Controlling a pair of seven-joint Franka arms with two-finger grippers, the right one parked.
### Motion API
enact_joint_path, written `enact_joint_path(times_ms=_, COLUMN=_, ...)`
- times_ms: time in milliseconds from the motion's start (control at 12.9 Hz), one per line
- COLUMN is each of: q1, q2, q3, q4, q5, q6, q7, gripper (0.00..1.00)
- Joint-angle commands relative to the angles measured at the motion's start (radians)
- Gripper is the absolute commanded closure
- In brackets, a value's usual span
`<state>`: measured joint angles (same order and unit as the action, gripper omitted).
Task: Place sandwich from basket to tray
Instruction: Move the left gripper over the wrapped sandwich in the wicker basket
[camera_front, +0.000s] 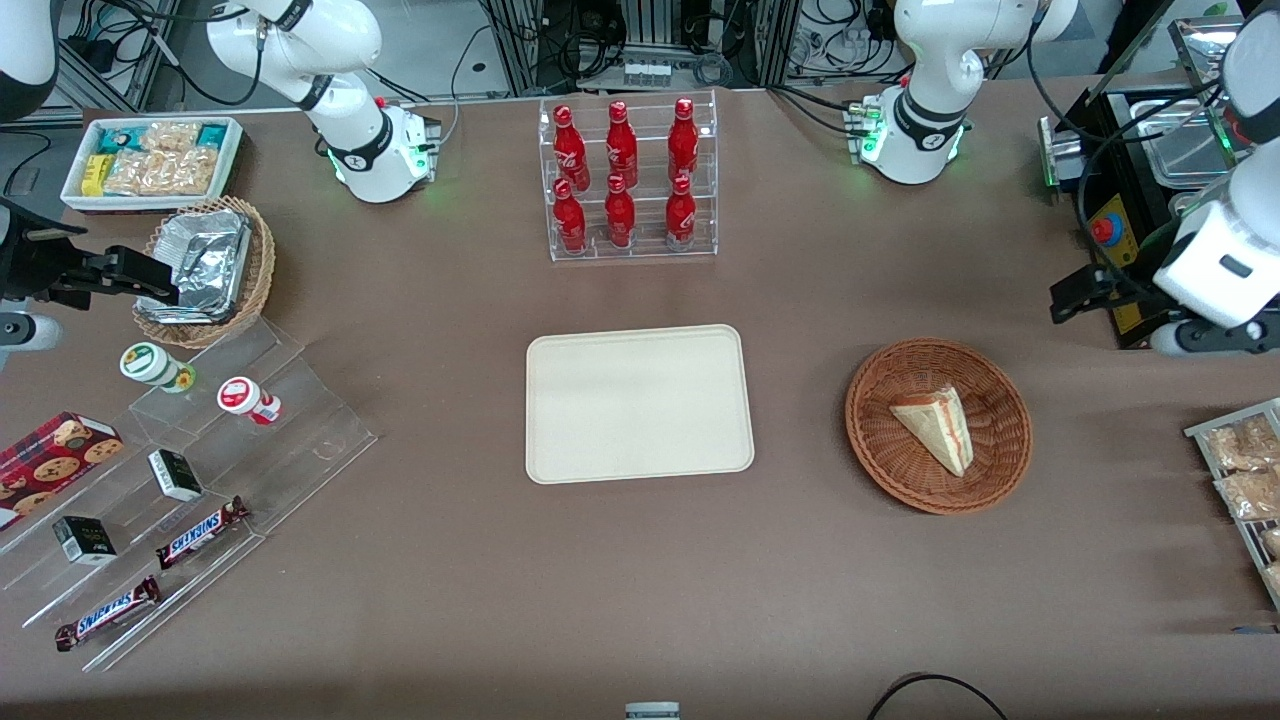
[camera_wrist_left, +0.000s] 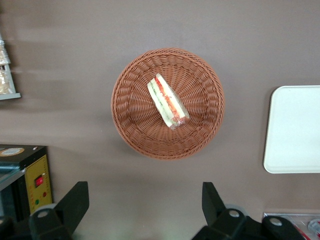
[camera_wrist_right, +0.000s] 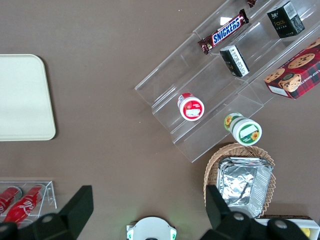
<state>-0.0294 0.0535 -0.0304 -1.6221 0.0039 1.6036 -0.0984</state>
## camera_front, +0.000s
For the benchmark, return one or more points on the aluminium foil container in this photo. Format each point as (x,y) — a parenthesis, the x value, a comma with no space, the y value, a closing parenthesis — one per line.
(205,262)

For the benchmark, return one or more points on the red cola bottle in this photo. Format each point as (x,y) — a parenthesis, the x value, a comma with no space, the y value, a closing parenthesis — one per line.
(680,215)
(620,215)
(570,150)
(569,222)
(683,140)
(621,145)

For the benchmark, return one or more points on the beige plastic tray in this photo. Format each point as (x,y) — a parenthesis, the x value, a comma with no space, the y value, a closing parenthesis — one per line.
(640,405)

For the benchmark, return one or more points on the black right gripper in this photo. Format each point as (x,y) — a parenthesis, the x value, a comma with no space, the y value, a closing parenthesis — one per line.
(28,272)

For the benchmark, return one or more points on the clear acrylic bottle rack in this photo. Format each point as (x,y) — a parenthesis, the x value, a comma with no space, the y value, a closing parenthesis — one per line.
(648,215)

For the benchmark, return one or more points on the steel food pan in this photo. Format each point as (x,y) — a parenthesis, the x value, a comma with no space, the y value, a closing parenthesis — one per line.
(1180,150)

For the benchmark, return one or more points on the yellow snack packet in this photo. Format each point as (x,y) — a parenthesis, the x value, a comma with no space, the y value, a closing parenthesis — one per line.
(94,174)

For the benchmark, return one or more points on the clear cracker pack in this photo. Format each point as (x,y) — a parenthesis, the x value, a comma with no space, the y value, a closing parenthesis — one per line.
(170,136)
(160,172)

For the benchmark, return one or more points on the green lid yoghurt bottle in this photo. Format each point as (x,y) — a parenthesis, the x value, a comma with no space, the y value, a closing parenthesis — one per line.
(150,364)

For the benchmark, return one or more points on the blue flat strip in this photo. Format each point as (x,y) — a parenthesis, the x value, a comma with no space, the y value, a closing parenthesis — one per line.
(1258,629)

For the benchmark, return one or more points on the triangular sandwich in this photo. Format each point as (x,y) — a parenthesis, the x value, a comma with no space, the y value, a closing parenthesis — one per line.
(940,425)

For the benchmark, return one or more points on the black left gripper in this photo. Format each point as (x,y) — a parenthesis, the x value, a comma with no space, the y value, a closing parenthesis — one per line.
(1122,281)

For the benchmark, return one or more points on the red lid yoghurt bottle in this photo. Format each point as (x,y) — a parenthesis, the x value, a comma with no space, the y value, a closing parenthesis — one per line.
(242,397)

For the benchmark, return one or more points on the Snickers chocolate bar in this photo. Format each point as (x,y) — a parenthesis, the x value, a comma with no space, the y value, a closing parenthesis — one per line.
(200,533)
(108,614)

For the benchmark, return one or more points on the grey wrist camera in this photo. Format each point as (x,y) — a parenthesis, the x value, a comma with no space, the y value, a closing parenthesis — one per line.
(28,335)
(1172,338)

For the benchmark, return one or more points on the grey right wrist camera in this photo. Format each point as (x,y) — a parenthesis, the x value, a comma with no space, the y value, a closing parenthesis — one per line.
(28,335)

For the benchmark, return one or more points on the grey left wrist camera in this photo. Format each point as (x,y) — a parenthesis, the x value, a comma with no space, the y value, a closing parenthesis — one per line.
(1172,338)

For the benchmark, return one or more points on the brown round wicker basket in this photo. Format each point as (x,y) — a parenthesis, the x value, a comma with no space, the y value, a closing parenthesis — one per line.
(900,460)

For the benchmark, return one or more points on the white rectangular snack bin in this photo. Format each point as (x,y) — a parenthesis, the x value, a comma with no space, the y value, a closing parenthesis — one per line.
(72,190)

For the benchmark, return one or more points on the grey labelled device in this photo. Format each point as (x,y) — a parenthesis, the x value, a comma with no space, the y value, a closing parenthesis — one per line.
(652,712)

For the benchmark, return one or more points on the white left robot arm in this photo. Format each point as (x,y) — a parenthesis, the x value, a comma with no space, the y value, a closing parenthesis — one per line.
(925,60)

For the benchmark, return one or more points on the black food warmer machine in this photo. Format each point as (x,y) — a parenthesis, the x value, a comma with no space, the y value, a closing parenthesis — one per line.
(1103,230)

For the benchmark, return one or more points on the teal snack packet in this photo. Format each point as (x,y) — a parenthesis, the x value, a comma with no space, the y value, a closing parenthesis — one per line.
(212,135)
(118,138)

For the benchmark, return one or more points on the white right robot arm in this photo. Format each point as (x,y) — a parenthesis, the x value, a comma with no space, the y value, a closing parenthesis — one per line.
(350,120)

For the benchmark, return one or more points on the clear bagged pastry pack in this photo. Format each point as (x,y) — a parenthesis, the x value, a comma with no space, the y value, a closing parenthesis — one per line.
(1274,580)
(1245,445)
(1250,495)
(1272,543)

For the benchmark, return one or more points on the red cookie box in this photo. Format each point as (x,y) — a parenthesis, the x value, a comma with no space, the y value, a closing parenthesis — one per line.
(50,460)

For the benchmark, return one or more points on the clear acrylic stepped display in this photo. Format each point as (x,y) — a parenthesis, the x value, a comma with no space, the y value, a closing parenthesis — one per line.
(300,430)

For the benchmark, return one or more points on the aluminium profile frame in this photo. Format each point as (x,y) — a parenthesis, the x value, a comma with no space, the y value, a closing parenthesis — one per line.
(760,40)

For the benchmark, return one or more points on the small black box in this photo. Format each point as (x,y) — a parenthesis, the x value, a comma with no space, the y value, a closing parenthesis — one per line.
(175,475)
(85,540)

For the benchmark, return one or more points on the tan wicker basket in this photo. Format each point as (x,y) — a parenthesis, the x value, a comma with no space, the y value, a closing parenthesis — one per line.
(260,260)

